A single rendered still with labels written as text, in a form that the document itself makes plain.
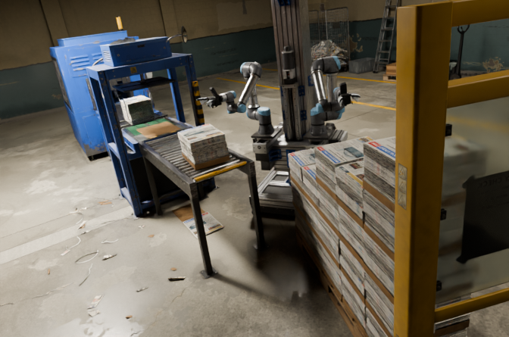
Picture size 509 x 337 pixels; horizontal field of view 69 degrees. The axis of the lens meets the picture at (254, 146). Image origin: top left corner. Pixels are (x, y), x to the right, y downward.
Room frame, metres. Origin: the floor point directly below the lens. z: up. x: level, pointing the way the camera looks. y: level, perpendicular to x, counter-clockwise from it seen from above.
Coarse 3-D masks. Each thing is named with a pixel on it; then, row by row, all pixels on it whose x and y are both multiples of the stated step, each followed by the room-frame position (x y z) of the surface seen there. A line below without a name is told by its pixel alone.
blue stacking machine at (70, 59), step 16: (112, 32) 6.32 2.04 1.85; (64, 48) 5.46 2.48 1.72; (80, 48) 5.55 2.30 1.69; (96, 48) 5.66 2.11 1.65; (64, 64) 5.43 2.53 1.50; (80, 64) 5.52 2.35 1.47; (96, 64) 5.63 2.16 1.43; (64, 80) 5.40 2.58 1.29; (80, 80) 5.50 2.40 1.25; (112, 80) 5.71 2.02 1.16; (128, 80) 5.82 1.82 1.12; (64, 96) 6.15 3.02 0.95; (80, 96) 5.47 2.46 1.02; (128, 96) 5.98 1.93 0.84; (80, 112) 5.44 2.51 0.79; (96, 112) 5.54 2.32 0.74; (80, 128) 5.41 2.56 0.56; (96, 128) 5.51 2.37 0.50; (80, 144) 5.82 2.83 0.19; (96, 144) 5.48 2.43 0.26
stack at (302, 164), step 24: (312, 168) 2.30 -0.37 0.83; (312, 192) 2.17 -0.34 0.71; (312, 216) 2.19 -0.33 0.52; (336, 216) 1.83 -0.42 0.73; (312, 240) 2.26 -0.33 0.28; (336, 240) 1.82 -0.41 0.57; (360, 240) 1.55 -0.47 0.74; (312, 264) 2.31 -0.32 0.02; (360, 264) 1.55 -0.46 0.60; (360, 288) 1.55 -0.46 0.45; (360, 312) 1.55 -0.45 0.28; (360, 336) 1.57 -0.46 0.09
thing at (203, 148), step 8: (192, 136) 2.74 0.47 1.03; (200, 136) 2.71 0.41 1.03; (208, 136) 2.68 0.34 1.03; (216, 136) 2.67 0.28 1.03; (224, 136) 2.70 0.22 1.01; (192, 144) 2.60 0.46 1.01; (200, 144) 2.62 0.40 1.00; (208, 144) 2.65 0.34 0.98; (216, 144) 2.67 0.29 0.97; (224, 144) 2.69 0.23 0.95; (192, 152) 2.59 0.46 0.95; (200, 152) 2.61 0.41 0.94; (208, 152) 2.63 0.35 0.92; (216, 152) 2.66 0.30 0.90; (224, 152) 2.69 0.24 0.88; (192, 160) 2.64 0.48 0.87; (200, 160) 2.60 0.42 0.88; (208, 160) 2.64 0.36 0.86
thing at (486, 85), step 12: (504, 72) 0.96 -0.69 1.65; (456, 84) 0.90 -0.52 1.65; (468, 84) 0.90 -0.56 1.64; (480, 84) 0.90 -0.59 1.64; (492, 84) 0.91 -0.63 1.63; (504, 84) 0.92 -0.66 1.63; (456, 96) 0.89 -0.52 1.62; (468, 96) 0.90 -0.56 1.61; (480, 96) 0.91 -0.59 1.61; (492, 96) 0.91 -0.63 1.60; (504, 96) 0.92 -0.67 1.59
